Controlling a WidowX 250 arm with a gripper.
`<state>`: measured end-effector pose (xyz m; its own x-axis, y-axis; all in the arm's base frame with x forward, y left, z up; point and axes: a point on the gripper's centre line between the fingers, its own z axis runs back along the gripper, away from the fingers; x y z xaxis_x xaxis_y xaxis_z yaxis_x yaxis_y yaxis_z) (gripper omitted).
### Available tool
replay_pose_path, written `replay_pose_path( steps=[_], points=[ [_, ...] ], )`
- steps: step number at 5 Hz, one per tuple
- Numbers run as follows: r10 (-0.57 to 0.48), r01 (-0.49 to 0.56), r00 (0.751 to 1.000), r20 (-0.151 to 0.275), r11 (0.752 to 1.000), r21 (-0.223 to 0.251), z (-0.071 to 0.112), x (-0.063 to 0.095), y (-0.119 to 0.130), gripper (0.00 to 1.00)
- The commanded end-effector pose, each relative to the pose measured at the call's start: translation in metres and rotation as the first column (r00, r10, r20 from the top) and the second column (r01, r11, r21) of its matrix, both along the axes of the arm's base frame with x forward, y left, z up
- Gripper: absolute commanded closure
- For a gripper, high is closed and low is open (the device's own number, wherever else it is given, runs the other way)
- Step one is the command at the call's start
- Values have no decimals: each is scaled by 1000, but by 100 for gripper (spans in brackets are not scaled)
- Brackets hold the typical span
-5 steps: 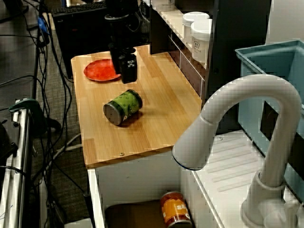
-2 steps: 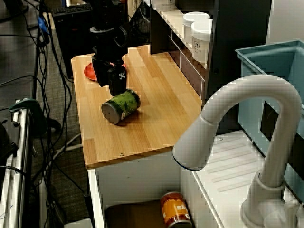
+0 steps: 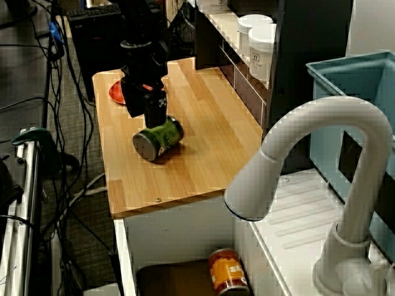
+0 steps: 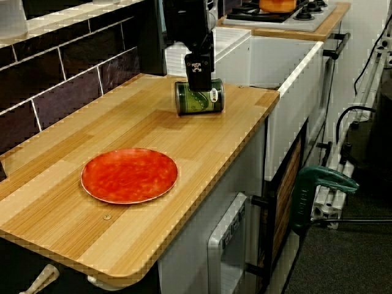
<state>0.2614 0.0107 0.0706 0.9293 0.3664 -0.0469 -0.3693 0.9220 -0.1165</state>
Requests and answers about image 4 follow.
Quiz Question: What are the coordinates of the white toy sink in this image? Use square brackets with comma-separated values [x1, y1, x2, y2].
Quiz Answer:
[165, 26, 325, 181]

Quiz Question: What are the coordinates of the looped black cable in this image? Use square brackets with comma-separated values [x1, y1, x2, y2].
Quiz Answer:
[336, 105, 376, 145]

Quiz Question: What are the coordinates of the dark tile backsplash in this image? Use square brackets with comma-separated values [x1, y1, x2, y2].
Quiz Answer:
[0, 15, 141, 154]

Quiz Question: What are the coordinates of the green label tin can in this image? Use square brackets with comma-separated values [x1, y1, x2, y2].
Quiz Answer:
[174, 78, 225, 116]

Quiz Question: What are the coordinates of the white container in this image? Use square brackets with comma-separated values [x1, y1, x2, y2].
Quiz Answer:
[0, 0, 29, 43]

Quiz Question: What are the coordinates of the white dishwasher door panel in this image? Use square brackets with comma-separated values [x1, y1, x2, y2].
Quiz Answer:
[206, 192, 247, 294]

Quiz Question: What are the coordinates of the black burner grate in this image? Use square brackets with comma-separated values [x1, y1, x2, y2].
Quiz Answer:
[226, 0, 310, 23]

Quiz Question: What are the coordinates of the white wooden handle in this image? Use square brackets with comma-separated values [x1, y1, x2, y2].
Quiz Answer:
[18, 263, 59, 294]

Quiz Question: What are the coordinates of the white aluminium frame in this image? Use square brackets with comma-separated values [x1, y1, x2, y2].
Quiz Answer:
[311, 39, 392, 230]

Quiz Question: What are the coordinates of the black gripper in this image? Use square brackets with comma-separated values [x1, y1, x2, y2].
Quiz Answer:
[183, 50, 215, 92]

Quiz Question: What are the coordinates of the black oven bar handle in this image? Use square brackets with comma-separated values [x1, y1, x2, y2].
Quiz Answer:
[323, 32, 352, 61]

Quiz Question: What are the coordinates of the green clamp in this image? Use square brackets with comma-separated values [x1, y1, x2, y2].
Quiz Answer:
[289, 165, 360, 233]

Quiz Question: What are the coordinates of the red round plate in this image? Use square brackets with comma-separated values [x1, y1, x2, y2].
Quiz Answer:
[80, 148, 179, 205]

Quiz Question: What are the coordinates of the orange pot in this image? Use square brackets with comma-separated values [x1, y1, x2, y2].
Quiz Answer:
[258, 0, 298, 13]

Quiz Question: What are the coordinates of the white bracket under counter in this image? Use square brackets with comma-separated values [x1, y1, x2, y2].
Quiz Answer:
[86, 274, 123, 291]

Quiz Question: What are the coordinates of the black cabinet bar handle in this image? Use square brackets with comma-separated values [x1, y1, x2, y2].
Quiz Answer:
[244, 263, 270, 280]
[251, 195, 276, 213]

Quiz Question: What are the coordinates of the grey toy stove top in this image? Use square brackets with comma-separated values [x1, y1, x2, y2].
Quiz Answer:
[222, 0, 337, 33]

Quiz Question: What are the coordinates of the light wooden shelf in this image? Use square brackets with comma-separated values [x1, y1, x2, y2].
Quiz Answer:
[0, 0, 145, 48]

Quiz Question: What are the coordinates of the dark vertical post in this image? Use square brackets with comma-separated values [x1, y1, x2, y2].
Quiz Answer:
[136, 0, 168, 77]

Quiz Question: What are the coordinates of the black framed wooden slat door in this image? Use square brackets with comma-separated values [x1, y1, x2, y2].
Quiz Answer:
[263, 118, 309, 294]

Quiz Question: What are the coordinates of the thin black hanging cable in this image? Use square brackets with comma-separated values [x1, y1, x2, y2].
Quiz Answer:
[354, 18, 392, 96]

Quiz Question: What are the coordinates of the white kitchen cabinet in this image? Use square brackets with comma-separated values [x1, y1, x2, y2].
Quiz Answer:
[157, 122, 266, 294]

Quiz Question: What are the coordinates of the white toy oven cabinet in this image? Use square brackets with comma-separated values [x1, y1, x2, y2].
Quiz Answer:
[306, 21, 345, 168]

